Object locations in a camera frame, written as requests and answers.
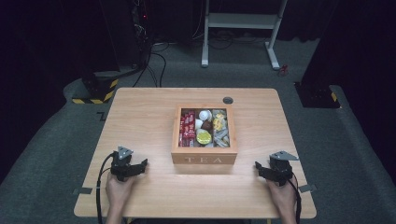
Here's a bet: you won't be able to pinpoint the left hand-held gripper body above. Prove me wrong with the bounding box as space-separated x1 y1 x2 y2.
110 146 140 182

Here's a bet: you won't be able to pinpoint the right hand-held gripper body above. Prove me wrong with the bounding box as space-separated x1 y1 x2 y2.
262 150 300 188

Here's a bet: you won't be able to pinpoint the wooden tea box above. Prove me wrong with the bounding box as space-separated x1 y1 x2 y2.
170 104 239 165

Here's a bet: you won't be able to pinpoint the yellow-lid capsule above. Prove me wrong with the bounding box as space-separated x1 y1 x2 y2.
196 130 214 147

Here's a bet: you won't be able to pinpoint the person's left hand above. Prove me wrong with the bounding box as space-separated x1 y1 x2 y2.
105 172 138 209

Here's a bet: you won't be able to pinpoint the person's right hand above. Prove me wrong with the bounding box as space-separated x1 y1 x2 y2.
266 175 299 217

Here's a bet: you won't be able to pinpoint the grey tape piece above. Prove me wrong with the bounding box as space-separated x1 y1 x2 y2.
72 187 93 196
298 183 318 193

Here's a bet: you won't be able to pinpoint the grey foil packets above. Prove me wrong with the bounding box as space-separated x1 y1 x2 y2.
212 126 231 148

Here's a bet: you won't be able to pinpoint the bundle of red sachets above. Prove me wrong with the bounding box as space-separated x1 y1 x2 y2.
178 110 197 148

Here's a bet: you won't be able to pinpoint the yellow packets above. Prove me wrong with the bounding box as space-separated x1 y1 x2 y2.
212 112 227 132

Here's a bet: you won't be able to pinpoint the black yellow striped base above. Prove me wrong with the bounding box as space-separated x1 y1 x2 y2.
71 71 120 105

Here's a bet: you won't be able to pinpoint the black stand base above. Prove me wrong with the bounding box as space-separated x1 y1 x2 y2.
293 80 341 109

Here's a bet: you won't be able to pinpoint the dark equipment rack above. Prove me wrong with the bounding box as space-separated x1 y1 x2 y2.
130 0 154 67

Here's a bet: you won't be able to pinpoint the white metal stand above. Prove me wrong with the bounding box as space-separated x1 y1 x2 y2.
201 0 290 71

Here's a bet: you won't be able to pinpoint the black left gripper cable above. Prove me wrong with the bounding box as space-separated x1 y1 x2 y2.
95 153 115 224

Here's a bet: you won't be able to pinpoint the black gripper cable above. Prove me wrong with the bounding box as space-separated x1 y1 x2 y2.
95 153 115 224
287 178 304 224

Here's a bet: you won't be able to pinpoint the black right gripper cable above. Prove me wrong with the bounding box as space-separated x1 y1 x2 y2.
287 178 304 224

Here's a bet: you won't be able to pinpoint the black floor cables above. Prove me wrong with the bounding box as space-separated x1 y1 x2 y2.
132 42 169 89

